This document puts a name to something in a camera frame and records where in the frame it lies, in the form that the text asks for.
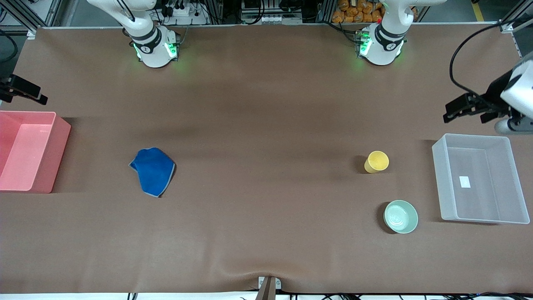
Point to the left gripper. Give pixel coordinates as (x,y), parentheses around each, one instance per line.
(494,94)

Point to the yellow cup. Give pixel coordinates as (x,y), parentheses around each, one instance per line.
(377,161)

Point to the light green bowl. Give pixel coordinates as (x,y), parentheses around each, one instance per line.
(400,216)

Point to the blue cloth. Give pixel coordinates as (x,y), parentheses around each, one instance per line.
(153,171)

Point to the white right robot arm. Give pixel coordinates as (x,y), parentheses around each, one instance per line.
(152,46)

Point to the pink plastic bin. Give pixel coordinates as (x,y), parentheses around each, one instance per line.
(25,154)

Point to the white paper label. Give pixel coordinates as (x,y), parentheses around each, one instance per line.
(464,182)

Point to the clear plastic bin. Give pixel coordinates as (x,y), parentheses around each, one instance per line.
(487,196)

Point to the orange packed snack bag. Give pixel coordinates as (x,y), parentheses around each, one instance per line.
(358,11)

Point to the white power strip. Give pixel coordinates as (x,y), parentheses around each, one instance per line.
(183,11)

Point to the brown table cover mat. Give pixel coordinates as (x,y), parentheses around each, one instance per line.
(266,146)

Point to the grey control box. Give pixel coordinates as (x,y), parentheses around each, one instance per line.
(270,16)

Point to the aluminium frame post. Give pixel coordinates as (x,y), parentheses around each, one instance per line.
(514,16)
(52,10)

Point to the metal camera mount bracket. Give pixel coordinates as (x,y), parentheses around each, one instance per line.
(267,287)

